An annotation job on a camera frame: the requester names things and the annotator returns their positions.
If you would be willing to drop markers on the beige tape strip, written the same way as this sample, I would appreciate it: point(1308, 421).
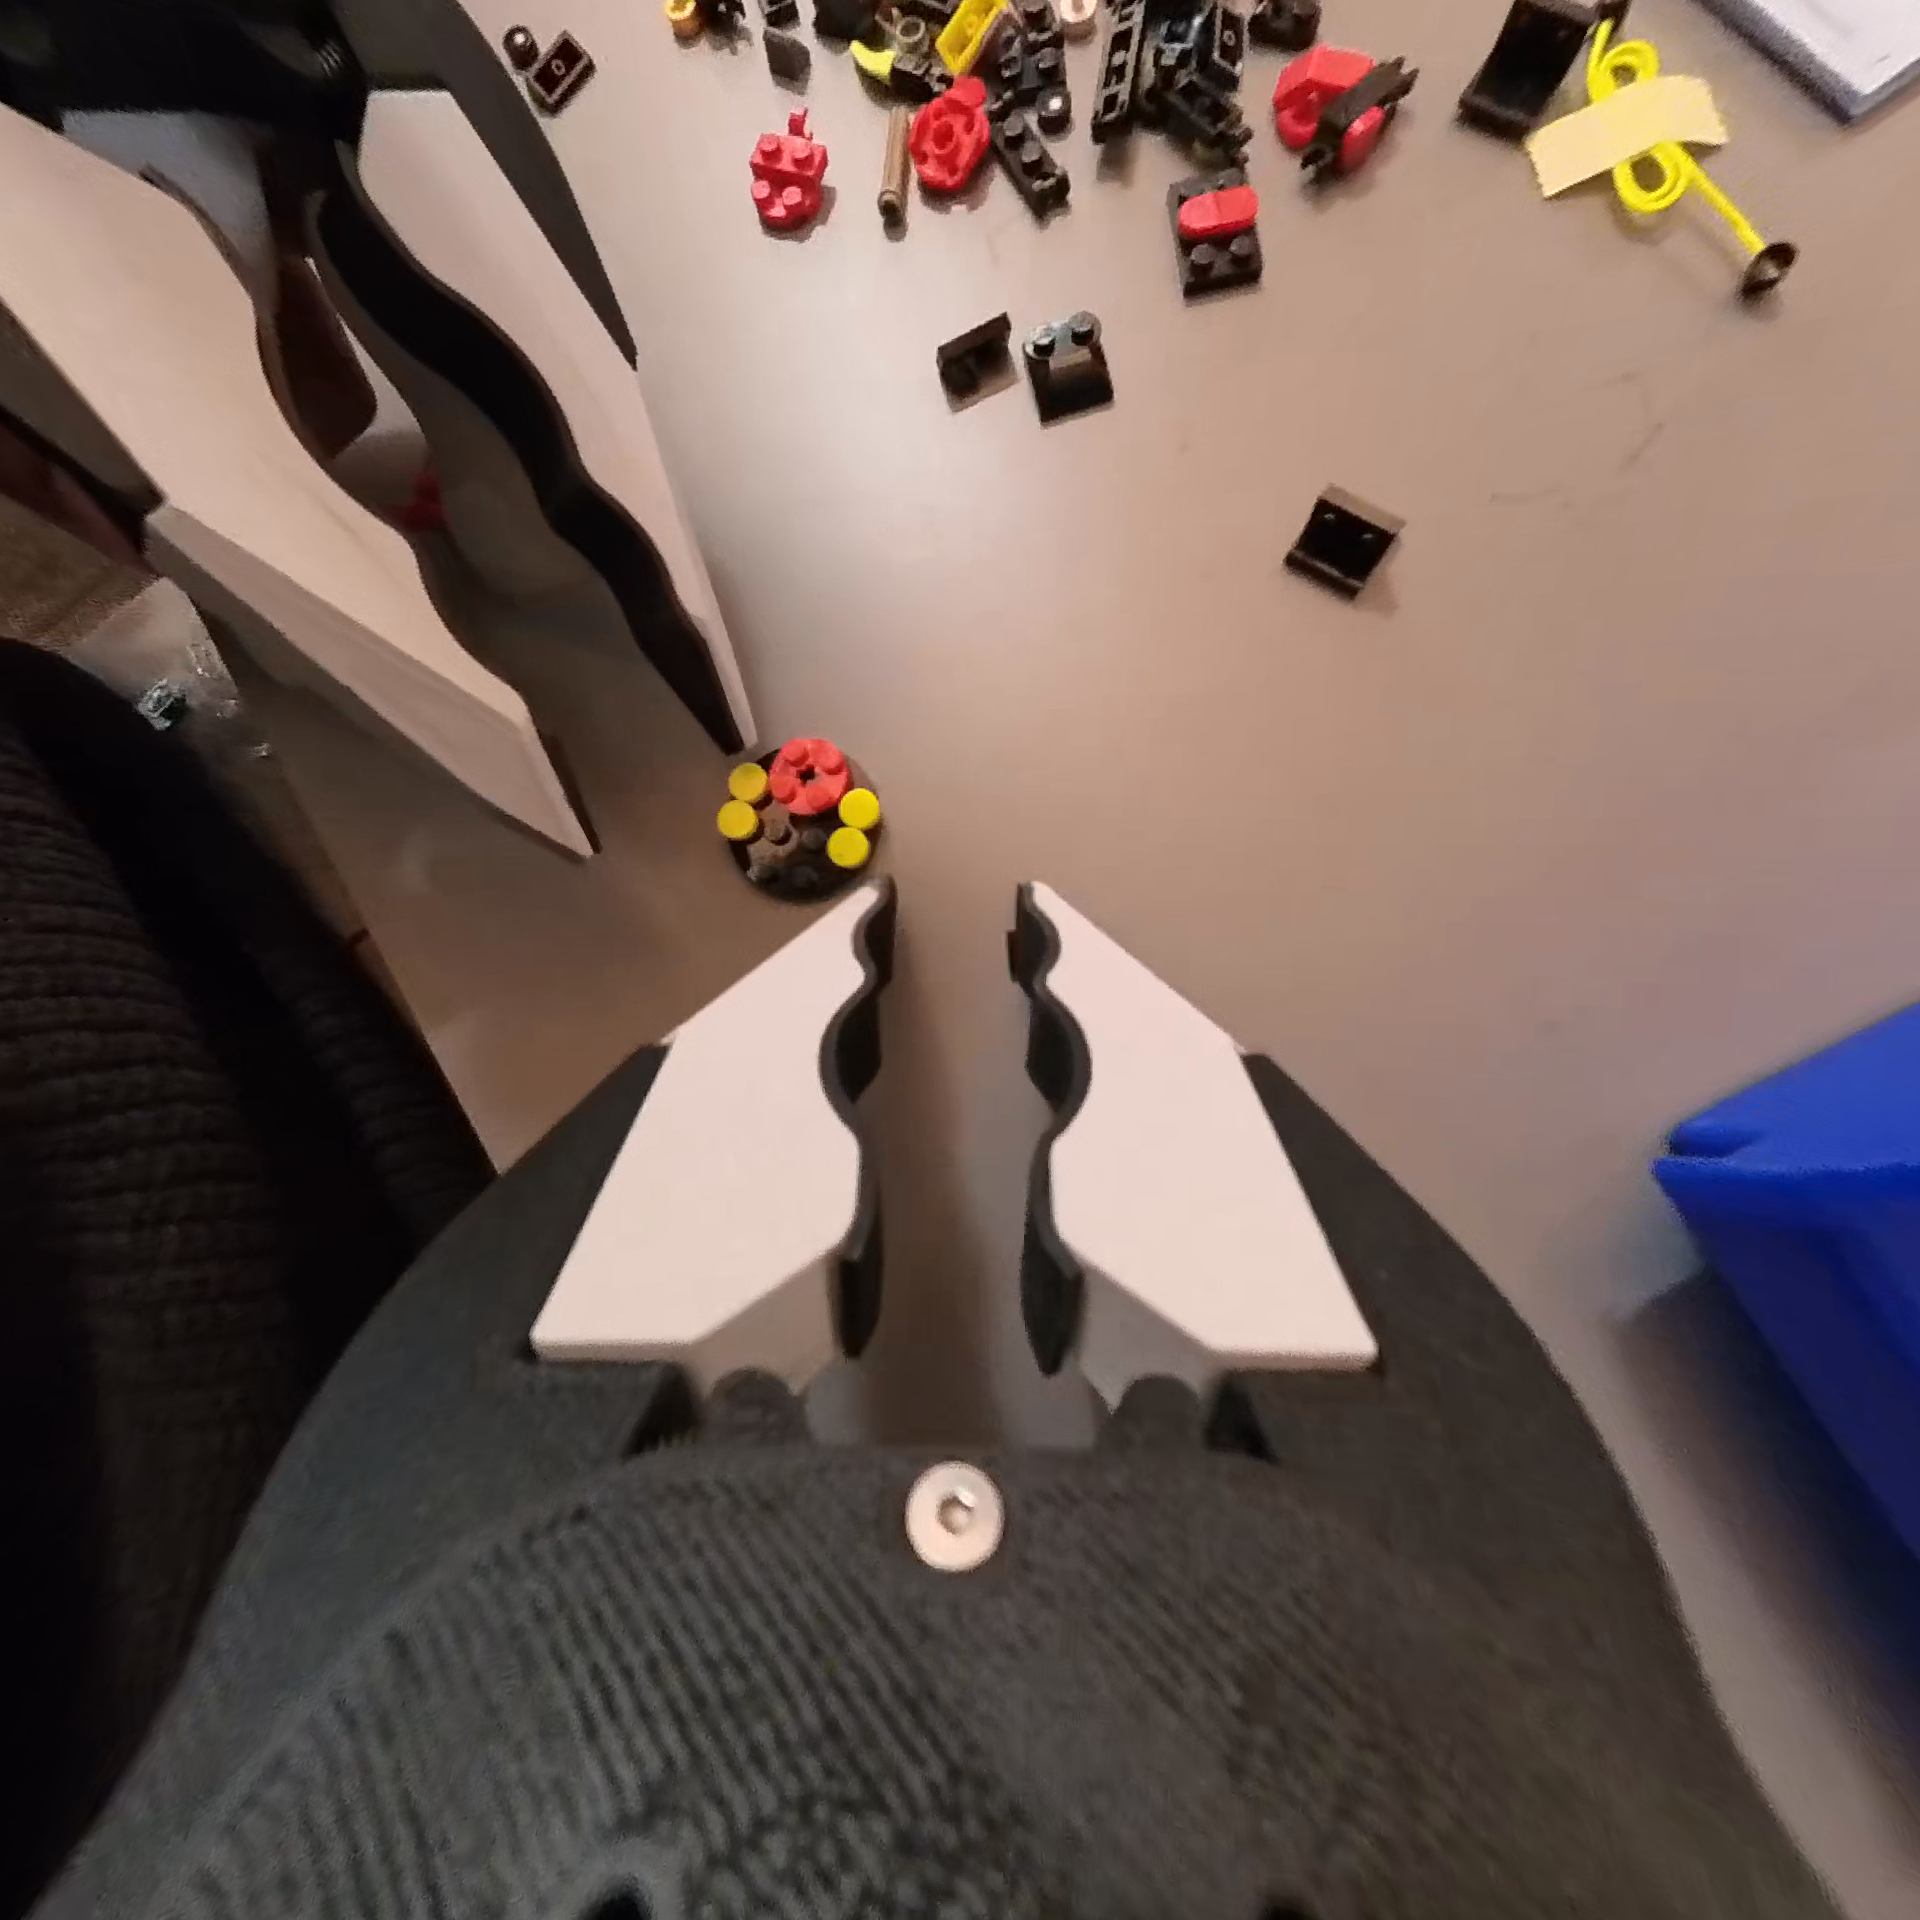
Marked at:
point(1629, 137)

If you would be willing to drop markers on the blue storage bin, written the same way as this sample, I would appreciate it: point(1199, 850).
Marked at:
point(1829, 1245)

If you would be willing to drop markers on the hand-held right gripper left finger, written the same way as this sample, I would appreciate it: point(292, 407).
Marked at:
point(705, 1202)

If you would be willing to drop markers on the small clear plastic bag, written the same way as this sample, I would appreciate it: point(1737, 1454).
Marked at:
point(188, 698)

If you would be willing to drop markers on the small black lego plate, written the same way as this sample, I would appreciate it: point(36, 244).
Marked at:
point(975, 359)

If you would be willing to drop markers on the red and black lego fender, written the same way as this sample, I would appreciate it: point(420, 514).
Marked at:
point(1329, 91)

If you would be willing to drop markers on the person's black knit sweater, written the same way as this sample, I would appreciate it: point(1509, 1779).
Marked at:
point(150, 1125)

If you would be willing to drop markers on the black lego bracket piece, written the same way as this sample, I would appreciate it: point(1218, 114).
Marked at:
point(1342, 543)

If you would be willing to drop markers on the red round lego piece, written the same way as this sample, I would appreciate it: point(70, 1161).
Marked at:
point(949, 138)

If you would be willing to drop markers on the black lego slope with plate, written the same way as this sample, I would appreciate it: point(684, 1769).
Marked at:
point(1068, 375)

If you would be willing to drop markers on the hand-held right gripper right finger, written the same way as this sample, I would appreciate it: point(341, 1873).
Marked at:
point(1201, 1202)

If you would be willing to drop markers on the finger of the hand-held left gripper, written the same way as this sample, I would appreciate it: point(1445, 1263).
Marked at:
point(225, 451)
point(661, 510)

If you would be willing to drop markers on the black lego plate red top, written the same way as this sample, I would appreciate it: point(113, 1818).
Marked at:
point(1215, 242)

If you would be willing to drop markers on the round black lego assembly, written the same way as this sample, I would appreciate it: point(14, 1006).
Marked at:
point(796, 857)

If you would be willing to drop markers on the pile of mixed lego pieces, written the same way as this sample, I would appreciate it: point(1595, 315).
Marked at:
point(1037, 60)

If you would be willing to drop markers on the small dark brown lego brick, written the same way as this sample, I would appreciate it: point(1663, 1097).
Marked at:
point(557, 70)

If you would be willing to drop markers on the white instruction booklet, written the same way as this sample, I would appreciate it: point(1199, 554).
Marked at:
point(1846, 44)

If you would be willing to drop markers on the red studded lego brick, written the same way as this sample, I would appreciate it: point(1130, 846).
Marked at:
point(788, 177)

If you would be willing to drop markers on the brown lego bar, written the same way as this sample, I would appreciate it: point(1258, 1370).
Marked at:
point(897, 172)

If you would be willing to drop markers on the large black lego panel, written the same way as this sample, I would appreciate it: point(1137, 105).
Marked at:
point(1523, 67)

